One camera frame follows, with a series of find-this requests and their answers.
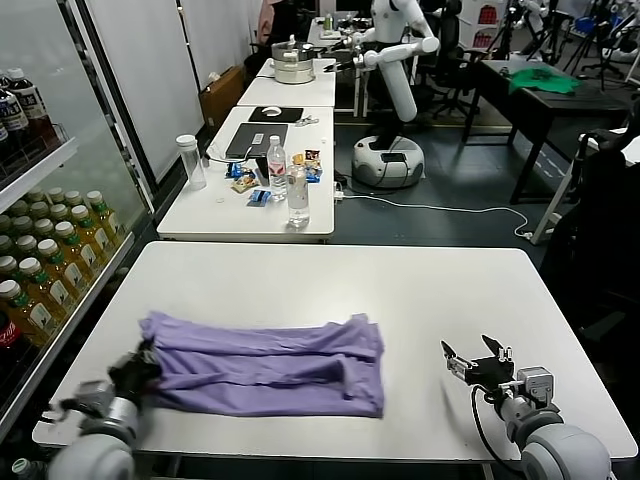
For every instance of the white wheeled humanoid robot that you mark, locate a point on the white wheeled humanoid robot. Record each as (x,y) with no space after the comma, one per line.
(394,85)

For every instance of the brown cardboard box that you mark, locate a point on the brown cardboard box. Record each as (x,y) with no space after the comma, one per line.
(220,100)

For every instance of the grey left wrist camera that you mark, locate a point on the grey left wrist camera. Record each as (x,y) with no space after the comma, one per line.
(92,395)

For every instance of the silver cooking pot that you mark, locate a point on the silver cooking pot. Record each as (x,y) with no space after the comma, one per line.
(292,65)

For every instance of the white partition panel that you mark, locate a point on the white partition panel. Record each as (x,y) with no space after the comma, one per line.
(143,75)
(218,35)

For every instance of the person in pink top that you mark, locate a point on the person in pink top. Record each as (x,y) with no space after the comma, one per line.
(266,20)

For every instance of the blue snack packet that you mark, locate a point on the blue snack packet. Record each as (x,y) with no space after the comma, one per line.
(234,170)
(314,174)
(257,197)

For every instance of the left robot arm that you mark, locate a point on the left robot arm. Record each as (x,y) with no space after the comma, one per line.
(95,450)

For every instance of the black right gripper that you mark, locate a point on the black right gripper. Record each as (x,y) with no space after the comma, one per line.
(490,370)

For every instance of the black mouse pad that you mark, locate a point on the black mouse pad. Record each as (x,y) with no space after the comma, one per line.
(288,114)

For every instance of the small yellow snack packet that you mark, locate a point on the small yellow snack packet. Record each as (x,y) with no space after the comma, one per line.
(297,159)

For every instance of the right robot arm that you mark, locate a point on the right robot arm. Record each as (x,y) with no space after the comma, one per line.
(565,450)

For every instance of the dark grey laptop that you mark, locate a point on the dark grey laptop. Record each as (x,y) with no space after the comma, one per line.
(248,132)

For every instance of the black table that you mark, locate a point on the black table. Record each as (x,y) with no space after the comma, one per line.
(590,102)

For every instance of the purple t-shirt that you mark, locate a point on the purple t-shirt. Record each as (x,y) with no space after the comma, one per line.
(270,370)

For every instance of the short white side table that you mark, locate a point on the short white side table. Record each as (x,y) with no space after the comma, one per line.
(283,95)

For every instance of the bottle with green cap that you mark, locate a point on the bottle with green cap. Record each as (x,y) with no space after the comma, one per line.
(22,467)

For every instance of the small black stand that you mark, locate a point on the small black stand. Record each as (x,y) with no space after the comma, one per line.
(260,167)

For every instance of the black mesh office chair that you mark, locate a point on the black mesh office chair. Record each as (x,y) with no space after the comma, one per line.
(600,225)

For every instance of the small green bottle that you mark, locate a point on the small green bottle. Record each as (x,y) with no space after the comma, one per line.
(328,22)

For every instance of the white computer mouse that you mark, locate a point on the white computer mouse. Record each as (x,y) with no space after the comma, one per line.
(270,111)

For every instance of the white table with legs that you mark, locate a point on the white table with legs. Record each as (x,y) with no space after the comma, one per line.
(547,220)

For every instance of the black high-back office chair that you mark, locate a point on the black high-back office chair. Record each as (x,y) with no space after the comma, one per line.
(450,25)

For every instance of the blue plastic crate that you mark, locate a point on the blue plastic crate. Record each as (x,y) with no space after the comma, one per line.
(586,25)

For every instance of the dark tea bottle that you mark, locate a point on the dark tea bottle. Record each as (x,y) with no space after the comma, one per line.
(9,117)
(3,80)
(31,107)

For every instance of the tall clear plastic bottle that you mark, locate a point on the tall clear plastic bottle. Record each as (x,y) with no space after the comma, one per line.
(297,200)

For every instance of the long white side table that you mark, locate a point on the long white side table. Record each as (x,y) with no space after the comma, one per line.
(197,220)

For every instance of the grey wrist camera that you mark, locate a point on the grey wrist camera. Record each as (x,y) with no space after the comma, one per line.
(536,385)
(92,395)

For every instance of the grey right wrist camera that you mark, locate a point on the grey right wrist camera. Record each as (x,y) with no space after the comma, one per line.
(536,385)

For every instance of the grey clip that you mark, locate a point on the grey clip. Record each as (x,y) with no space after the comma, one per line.
(306,120)

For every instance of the clear tumbler white lid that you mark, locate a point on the clear tumbler white lid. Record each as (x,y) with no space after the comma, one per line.
(189,165)

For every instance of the yellow tea bottle white cap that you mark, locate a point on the yellow tea bottle white cap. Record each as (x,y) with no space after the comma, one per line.
(26,243)
(3,243)
(21,224)
(58,210)
(43,226)
(55,194)
(5,263)
(106,220)
(24,315)
(79,252)
(38,209)
(94,235)
(64,272)
(46,292)
(73,197)

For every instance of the grey cabinet shelf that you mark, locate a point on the grey cabinet shelf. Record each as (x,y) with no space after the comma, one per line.
(64,330)

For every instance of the water bottle red label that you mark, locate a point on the water bottle red label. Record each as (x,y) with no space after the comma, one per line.
(276,170)

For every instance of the green cloth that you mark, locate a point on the green cloth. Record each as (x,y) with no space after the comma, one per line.
(542,81)

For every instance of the white power strip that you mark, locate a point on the white power strip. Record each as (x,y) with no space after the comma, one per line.
(339,192)

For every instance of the cola bottle red label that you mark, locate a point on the cola bottle red label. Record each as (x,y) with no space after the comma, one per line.
(9,340)

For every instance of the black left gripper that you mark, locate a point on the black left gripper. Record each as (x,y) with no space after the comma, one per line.
(135,375)

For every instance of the white cabinet shelf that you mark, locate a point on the white cabinet shelf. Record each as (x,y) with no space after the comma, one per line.
(29,175)

